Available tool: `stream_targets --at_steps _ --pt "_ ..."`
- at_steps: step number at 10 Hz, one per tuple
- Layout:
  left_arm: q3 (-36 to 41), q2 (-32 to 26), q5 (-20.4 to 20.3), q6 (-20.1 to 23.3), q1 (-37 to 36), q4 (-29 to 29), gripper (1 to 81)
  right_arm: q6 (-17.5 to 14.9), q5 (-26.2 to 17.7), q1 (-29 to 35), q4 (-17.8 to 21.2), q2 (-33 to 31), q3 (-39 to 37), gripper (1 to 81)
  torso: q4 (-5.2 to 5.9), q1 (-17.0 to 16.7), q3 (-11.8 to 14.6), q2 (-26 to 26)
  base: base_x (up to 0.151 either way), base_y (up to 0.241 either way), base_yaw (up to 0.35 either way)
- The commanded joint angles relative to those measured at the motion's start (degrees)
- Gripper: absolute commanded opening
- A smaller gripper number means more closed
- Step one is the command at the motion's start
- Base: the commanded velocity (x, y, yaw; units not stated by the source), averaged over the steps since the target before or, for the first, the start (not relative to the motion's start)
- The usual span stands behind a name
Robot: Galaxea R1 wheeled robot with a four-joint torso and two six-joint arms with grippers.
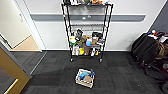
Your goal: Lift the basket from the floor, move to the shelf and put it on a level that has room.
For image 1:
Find pale woven basket dark spots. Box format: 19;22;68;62
75;68;96;90

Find brown paper bag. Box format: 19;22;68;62
83;46;92;56

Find yellow container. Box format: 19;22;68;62
78;47;85;56

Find small blue box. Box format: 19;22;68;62
85;39;93;47

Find white red box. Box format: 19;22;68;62
72;45;80;56

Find green bowl white lid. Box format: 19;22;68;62
69;38;78;47

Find brown box white label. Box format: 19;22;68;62
91;35;100;45

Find small orange item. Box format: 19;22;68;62
95;49;101;57

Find tall black printed bag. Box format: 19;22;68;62
75;28;84;41

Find yellow bowl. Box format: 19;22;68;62
69;35;76;41

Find glossy black pouch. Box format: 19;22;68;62
91;31;103;39

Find black white printed box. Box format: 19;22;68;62
97;37;106;46

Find light blue plush toy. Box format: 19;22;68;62
79;69;92;80

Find dark blue shark plush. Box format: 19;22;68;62
88;69;96;78

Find orange brown plush toy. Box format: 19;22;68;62
90;0;104;5

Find black garment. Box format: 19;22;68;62
130;32;161;66

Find wooden door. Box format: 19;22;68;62
0;41;33;94

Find black wire shelf rack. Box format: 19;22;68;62
60;1;114;64

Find long grey wall band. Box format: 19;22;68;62
29;13;147;23

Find white door frame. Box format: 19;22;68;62
13;0;46;53

